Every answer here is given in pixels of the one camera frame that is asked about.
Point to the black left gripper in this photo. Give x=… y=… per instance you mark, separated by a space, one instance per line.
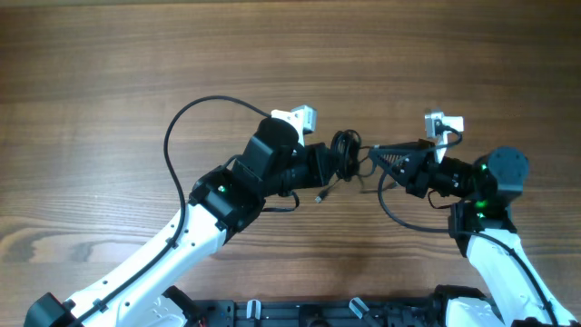
x=320 y=174

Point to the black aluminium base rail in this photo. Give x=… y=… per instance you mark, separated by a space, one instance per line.
x=405 y=312

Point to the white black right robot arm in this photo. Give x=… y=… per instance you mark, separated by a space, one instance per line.
x=481 y=224

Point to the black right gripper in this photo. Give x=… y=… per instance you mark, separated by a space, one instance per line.
x=418 y=169

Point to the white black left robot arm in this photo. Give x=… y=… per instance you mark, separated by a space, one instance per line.
x=223 y=202

